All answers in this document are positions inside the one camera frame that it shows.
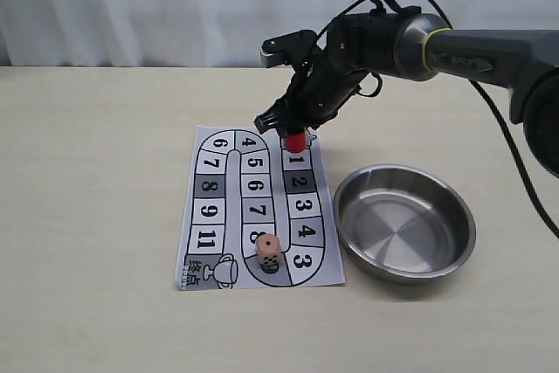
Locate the printed paper game board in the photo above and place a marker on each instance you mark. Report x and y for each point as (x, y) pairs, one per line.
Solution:
(242, 185)

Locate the red cylinder game piece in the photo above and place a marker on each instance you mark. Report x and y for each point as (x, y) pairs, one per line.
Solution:
(296, 143)

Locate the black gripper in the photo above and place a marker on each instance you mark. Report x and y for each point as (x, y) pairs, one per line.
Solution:
(314, 96)

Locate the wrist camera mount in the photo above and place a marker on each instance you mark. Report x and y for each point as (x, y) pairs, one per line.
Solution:
(291, 49)

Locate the round steel bowl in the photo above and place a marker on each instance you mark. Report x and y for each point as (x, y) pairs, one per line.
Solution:
(403, 225)

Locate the wooden die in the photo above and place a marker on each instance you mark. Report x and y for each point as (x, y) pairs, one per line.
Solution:
(268, 251)

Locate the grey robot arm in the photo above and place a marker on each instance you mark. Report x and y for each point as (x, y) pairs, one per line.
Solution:
(415, 46)

